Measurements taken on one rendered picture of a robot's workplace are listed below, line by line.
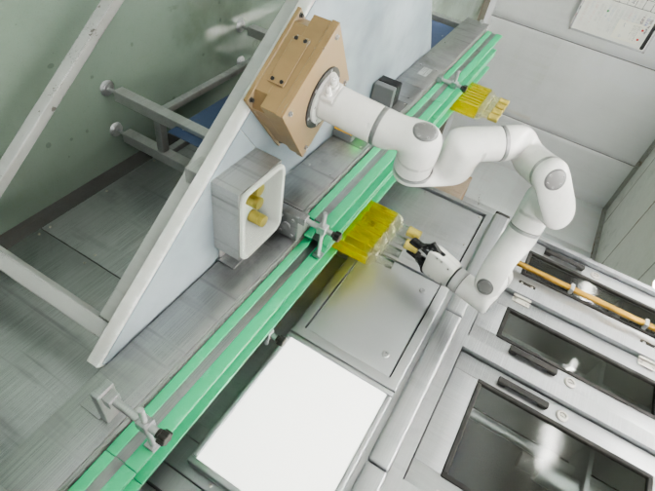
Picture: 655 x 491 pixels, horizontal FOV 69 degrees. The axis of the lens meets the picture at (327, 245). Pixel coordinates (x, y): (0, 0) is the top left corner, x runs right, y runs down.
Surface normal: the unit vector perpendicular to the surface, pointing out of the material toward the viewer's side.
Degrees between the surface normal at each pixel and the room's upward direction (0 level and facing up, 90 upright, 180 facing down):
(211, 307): 90
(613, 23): 90
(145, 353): 90
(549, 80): 90
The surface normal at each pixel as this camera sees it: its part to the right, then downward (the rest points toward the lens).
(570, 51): -0.51, 0.59
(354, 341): 0.14, -0.68
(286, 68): -0.19, -0.20
